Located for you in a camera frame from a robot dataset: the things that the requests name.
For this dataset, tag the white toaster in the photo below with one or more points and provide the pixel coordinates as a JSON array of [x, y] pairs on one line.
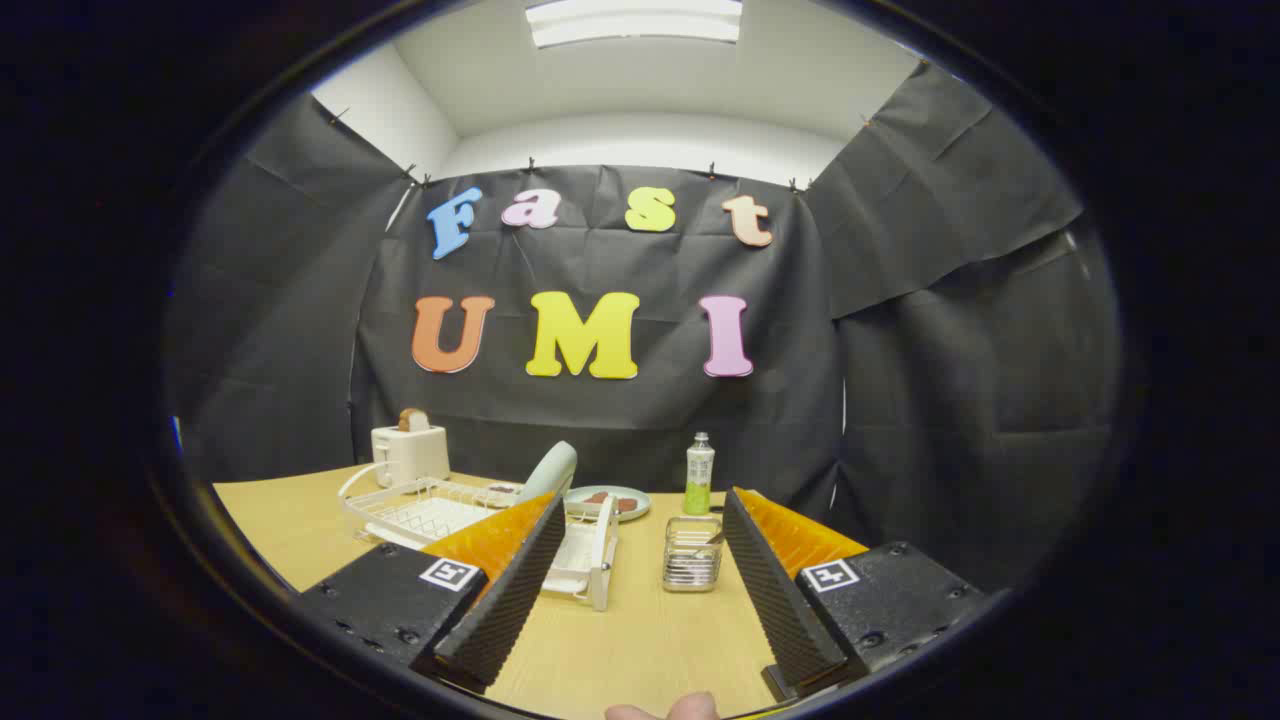
[[415, 455]]

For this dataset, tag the ceiling light panel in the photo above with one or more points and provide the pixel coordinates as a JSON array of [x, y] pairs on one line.
[[635, 22]]

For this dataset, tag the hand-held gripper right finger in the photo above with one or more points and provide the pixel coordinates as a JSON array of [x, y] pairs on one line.
[[780, 600]]

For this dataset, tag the toasted bread slice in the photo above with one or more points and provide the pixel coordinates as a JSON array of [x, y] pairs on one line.
[[412, 420]]

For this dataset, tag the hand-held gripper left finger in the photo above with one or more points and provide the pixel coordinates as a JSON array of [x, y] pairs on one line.
[[515, 600]]

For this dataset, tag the black backdrop cloth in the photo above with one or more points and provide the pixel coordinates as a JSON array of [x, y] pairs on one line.
[[620, 420]]

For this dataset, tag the green tea bottle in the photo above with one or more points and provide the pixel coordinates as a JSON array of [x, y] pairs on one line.
[[699, 475]]

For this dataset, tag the white drip tray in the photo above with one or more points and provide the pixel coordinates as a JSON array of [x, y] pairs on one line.
[[440, 518]]

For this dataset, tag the pale green plate with meat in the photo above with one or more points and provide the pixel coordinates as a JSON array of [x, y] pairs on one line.
[[638, 512]]

